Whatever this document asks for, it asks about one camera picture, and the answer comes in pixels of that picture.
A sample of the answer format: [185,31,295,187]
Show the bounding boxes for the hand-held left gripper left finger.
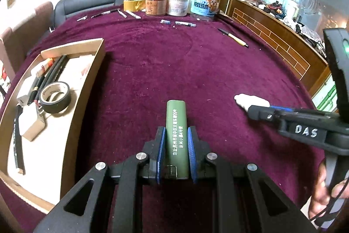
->
[33,126,167,233]

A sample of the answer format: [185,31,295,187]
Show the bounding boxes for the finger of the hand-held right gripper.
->
[270,106,339,115]
[248,105,277,127]

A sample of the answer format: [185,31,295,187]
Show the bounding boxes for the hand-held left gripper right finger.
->
[188,126,318,233]

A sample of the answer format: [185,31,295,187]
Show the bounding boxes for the white tube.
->
[234,94,270,113]

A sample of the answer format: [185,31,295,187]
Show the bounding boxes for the green cylindrical tube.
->
[166,100,190,179]

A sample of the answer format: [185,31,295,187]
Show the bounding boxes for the cardboard box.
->
[0,38,106,214]

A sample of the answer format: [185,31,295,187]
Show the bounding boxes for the black tape roll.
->
[39,81,72,114]

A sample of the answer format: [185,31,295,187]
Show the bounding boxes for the white charger plug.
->
[16,77,38,106]
[20,106,46,141]

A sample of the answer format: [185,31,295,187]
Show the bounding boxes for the white bottle with orange cap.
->
[31,58,54,78]

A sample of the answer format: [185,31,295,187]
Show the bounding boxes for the person's right hand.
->
[308,161,349,220]

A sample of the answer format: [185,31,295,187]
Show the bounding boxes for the green crate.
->
[313,77,339,113]

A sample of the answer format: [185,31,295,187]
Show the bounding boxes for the brick patterned wooden counter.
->
[226,0,328,91]

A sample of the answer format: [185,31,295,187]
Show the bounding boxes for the yellow and black pen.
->
[217,28,249,48]

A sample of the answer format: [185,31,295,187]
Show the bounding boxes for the maroon velvet tablecloth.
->
[0,8,328,233]

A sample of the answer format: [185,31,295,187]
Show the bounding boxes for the red and white packet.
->
[80,62,92,78]

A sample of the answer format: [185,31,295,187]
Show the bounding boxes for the black rod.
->
[29,57,62,105]
[41,55,68,91]

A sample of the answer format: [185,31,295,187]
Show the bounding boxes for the white plastic jar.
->
[167,0,189,17]

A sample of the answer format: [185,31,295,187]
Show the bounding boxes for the brown jar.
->
[144,0,168,16]

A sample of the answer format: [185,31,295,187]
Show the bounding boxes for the yellow tape roll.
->
[123,0,146,12]

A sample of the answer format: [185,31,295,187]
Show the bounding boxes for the dark leather sofa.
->
[53,0,153,29]

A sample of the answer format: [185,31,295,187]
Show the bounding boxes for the beige chair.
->
[14,1,54,59]
[0,27,17,82]

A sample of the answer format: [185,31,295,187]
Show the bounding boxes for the clutter of cables and tools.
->
[256,0,328,52]

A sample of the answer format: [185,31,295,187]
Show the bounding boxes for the black cable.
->
[313,167,349,226]

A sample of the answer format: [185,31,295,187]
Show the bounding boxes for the black strap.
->
[12,103,27,176]

